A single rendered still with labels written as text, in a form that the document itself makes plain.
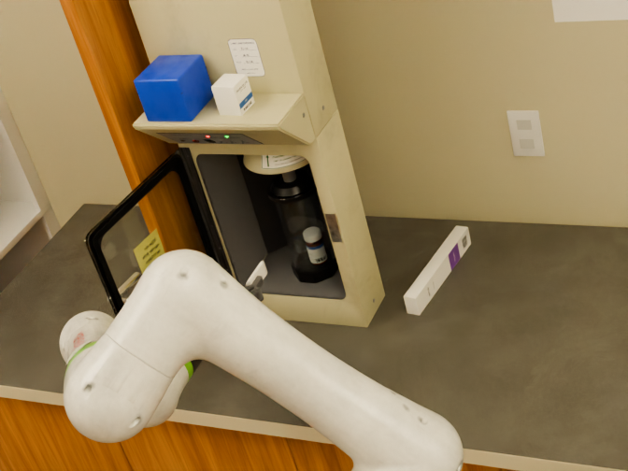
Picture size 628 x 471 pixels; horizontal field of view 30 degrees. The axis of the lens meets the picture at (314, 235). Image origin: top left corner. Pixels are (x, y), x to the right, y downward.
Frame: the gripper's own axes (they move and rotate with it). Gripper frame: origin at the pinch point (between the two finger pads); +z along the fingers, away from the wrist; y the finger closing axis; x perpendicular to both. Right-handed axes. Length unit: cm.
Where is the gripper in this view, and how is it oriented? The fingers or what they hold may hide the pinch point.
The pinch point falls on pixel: (234, 271)
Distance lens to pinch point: 225.8
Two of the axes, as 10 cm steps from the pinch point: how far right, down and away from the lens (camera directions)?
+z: 3.9, -5.9, 7.1
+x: 2.3, 8.0, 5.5
